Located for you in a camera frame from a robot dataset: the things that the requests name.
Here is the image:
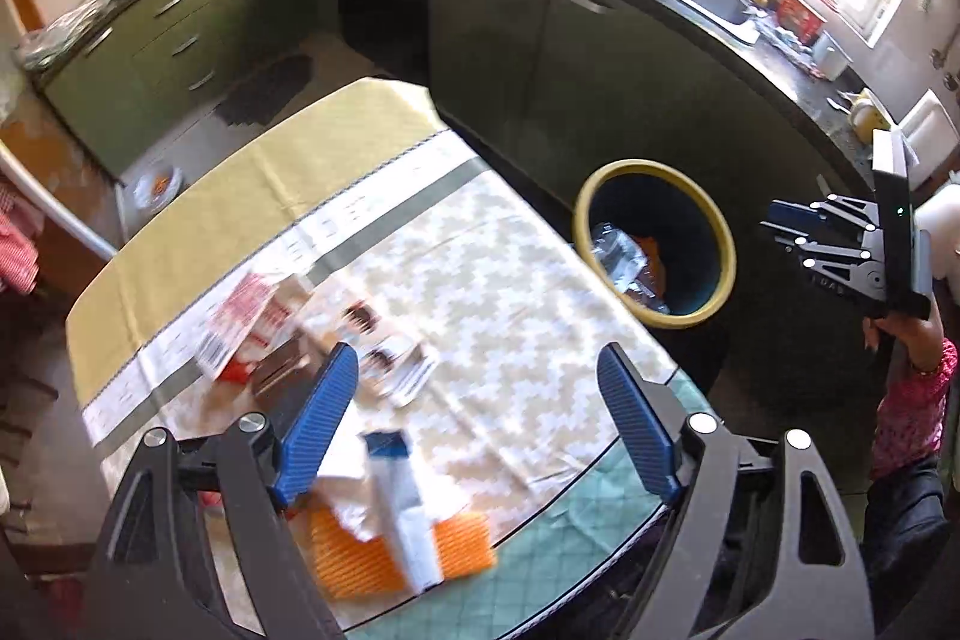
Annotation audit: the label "clear plastic bottle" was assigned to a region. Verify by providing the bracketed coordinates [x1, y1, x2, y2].
[591, 222, 653, 294]

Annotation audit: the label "white paper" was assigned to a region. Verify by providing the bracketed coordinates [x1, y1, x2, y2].
[313, 436, 392, 545]

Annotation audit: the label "patterned tablecloth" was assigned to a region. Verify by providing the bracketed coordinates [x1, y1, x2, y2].
[66, 77, 722, 635]

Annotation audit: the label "red and white packet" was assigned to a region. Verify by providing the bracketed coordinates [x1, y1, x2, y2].
[195, 271, 302, 384]

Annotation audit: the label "orange foam net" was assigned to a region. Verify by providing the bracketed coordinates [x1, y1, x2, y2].
[309, 503, 498, 601]

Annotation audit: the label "yellow kettle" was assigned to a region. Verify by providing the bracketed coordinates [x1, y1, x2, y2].
[847, 89, 895, 136]

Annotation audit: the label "person's right hand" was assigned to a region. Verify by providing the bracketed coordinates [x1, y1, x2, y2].
[862, 308, 946, 377]

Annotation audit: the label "small brown white wrapper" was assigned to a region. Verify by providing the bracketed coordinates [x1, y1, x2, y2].
[341, 301, 385, 339]
[358, 340, 410, 395]

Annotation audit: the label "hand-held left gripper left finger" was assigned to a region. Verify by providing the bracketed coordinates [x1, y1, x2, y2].
[75, 342, 361, 640]

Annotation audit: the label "white and blue carton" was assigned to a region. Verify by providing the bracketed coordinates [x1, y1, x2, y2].
[363, 430, 445, 593]

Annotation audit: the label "dark floor mat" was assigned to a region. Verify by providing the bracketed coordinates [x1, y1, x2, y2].
[217, 53, 313, 126]

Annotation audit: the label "white plate with food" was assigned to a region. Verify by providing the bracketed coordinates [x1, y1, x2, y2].
[133, 160, 185, 214]

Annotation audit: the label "white cup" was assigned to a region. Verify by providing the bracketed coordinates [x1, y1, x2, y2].
[813, 30, 854, 82]

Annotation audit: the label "white box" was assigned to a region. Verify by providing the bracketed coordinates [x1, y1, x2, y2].
[896, 88, 951, 170]

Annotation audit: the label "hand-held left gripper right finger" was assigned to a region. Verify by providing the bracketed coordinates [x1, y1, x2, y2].
[598, 342, 878, 640]

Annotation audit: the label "red container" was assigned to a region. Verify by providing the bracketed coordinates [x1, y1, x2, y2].
[775, 0, 831, 46]

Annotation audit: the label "red checked apron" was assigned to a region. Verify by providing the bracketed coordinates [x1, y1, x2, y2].
[0, 175, 40, 294]

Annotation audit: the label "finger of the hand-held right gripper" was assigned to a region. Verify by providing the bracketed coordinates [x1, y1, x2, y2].
[760, 196, 880, 251]
[776, 231, 887, 305]

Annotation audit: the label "yellow rimmed trash bin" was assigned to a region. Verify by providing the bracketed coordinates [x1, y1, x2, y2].
[574, 158, 737, 330]

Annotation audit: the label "brown box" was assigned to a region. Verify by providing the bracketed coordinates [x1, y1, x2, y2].
[251, 338, 317, 398]

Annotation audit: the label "green base cabinets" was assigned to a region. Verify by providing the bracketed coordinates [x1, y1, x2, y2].
[39, 0, 878, 251]

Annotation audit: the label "orange wrapper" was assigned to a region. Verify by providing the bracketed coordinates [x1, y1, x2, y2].
[634, 233, 670, 283]

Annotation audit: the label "white striped wrapper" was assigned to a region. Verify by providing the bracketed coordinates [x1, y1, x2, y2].
[390, 346, 441, 408]

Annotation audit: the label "clear plastic bags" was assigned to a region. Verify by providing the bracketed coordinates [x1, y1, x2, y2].
[15, 0, 115, 73]

